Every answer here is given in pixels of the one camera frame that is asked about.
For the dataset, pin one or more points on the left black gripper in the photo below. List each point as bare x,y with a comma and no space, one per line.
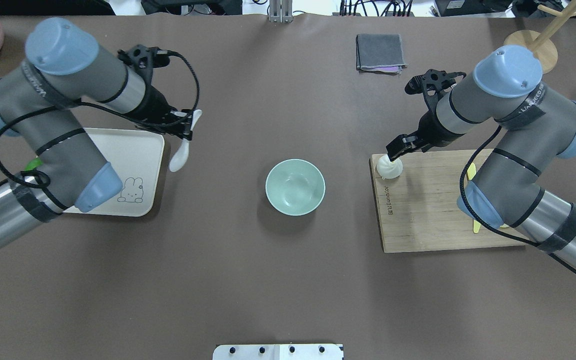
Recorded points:
156,106

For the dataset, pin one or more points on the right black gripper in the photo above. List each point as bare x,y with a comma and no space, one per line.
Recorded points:
431,129

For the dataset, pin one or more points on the white steamed bun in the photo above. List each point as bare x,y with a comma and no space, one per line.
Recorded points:
388,169

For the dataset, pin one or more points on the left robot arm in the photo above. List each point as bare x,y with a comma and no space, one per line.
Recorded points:
49,162

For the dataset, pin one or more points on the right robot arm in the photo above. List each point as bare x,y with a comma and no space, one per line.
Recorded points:
540,126

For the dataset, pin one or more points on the mint green bowl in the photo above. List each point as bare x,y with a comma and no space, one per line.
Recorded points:
295,187

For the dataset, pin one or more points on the cream rabbit tray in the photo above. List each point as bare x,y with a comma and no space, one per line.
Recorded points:
136,156

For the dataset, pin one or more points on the bamboo cutting board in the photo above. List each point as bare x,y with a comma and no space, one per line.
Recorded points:
418,212

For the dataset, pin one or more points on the yellow plastic knife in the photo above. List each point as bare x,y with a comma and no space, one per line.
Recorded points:
470,173

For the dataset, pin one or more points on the grey folded cloth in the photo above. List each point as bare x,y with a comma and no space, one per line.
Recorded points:
380,53

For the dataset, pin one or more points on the green lime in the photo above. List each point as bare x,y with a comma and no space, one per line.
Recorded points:
33,164

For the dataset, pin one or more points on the wooden mug tree stand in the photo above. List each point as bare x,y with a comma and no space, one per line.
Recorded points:
539,43

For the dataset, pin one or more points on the aluminium frame post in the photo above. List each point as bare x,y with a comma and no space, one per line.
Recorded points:
280,11

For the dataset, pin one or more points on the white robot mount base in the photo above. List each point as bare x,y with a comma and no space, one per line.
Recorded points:
279,351

